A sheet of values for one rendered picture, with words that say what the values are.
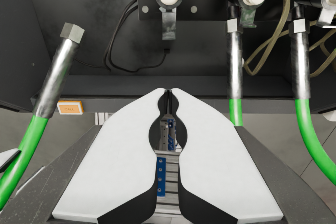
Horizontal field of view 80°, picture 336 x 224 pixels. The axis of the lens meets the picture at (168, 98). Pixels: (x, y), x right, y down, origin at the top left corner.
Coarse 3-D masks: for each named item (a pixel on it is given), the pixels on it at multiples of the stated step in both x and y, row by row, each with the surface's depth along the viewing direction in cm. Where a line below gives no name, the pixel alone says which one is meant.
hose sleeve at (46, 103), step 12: (60, 48) 20; (72, 48) 20; (60, 60) 20; (72, 60) 20; (48, 72) 20; (60, 72) 20; (48, 84) 19; (60, 84) 20; (48, 96) 19; (36, 108) 19; (48, 108) 19
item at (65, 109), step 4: (80, 104) 45; (60, 108) 45; (64, 108) 45; (68, 108) 45; (72, 108) 45; (76, 108) 45; (64, 112) 45; (68, 112) 45; (72, 112) 45; (76, 112) 45
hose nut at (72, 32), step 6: (66, 24) 20; (72, 24) 20; (66, 30) 20; (72, 30) 20; (78, 30) 20; (84, 30) 20; (60, 36) 20; (66, 36) 20; (72, 36) 20; (78, 36) 20; (84, 36) 21; (78, 42) 20
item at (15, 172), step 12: (36, 120) 19; (36, 132) 19; (24, 144) 19; (36, 144) 19; (24, 156) 18; (12, 168) 18; (24, 168) 18; (0, 180) 17; (12, 180) 17; (0, 192) 17; (12, 192) 17; (0, 204) 16
